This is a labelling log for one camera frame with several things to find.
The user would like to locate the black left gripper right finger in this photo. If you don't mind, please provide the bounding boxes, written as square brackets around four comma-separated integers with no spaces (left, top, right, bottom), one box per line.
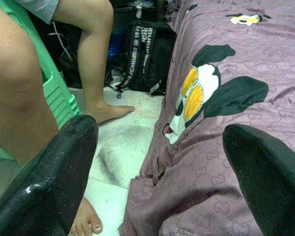
[222,123,295,236]

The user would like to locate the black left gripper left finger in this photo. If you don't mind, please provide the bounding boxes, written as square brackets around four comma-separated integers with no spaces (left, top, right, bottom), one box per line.
[0,114,99,236]

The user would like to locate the green plastic chair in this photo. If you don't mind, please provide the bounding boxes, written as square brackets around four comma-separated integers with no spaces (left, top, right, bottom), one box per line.
[0,0,82,160]

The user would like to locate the person's bare leg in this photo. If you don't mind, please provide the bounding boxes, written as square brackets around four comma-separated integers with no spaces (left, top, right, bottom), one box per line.
[0,0,104,236]
[53,0,136,123]

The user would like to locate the pink cartoon print blanket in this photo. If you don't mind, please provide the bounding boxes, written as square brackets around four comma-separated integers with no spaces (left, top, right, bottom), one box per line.
[119,0,295,236]

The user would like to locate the blue bag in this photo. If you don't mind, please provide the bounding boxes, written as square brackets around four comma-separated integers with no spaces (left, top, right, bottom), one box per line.
[108,31,125,62]

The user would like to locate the black backpack white lettering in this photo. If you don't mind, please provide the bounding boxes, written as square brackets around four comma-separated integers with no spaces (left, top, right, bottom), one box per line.
[108,19,177,96]

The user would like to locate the grey shorts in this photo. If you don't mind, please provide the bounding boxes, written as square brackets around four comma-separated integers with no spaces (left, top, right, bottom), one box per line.
[17,0,59,24]

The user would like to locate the black bag with zip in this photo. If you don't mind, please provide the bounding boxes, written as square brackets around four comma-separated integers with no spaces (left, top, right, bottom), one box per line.
[113,0,168,23]

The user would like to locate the white cord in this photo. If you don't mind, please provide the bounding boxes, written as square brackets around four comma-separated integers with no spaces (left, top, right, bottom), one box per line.
[49,22,72,59]

